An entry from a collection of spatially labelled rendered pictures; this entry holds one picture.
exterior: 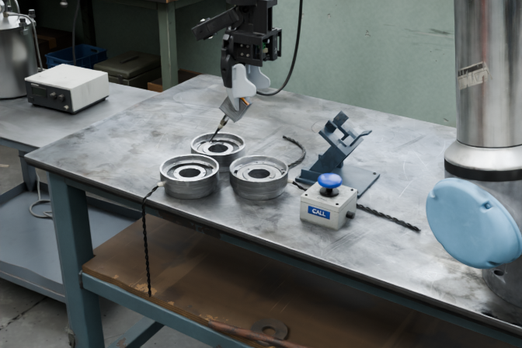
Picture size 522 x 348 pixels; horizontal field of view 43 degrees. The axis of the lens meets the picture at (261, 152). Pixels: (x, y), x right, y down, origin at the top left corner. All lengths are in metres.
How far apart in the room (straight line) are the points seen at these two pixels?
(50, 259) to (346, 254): 1.27
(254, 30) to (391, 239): 0.42
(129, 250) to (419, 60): 1.61
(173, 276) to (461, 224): 0.75
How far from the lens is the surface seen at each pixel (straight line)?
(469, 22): 0.76
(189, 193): 1.15
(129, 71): 3.06
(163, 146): 1.37
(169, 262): 1.45
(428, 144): 1.41
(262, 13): 1.14
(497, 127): 0.78
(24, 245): 2.21
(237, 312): 1.30
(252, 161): 1.22
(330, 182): 1.07
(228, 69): 1.17
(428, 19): 2.69
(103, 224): 2.25
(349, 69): 2.87
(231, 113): 1.24
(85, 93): 1.90
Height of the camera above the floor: 1.37
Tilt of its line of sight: 26 degrees down
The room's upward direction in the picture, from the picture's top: straight up
